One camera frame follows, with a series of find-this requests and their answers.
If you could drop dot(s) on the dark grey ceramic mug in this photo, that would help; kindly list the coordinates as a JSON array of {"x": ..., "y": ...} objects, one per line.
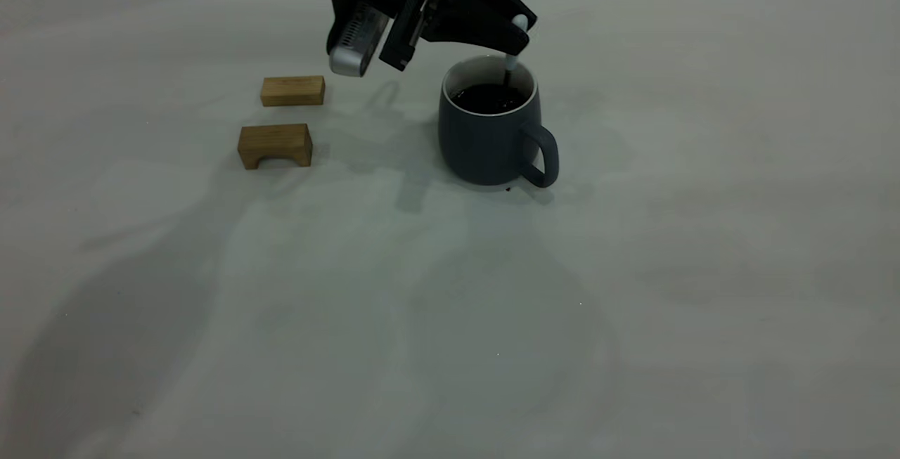
[{"x": 485, "y": 146}]

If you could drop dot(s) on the arched wooden block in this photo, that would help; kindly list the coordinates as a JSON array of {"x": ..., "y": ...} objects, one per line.
[{"x": 274, "y": 137}]

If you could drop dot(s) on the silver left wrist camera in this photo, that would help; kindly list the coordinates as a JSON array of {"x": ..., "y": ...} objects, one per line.
[{"x": 355, "y": 41}]

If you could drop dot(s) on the dark coffee liquid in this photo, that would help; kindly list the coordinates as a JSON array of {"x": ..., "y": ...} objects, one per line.
[{"x": 485, "y": 98}]

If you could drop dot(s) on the rectangular wooden block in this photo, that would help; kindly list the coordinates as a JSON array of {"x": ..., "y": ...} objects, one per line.
[{"x": 293, "y": 91}]

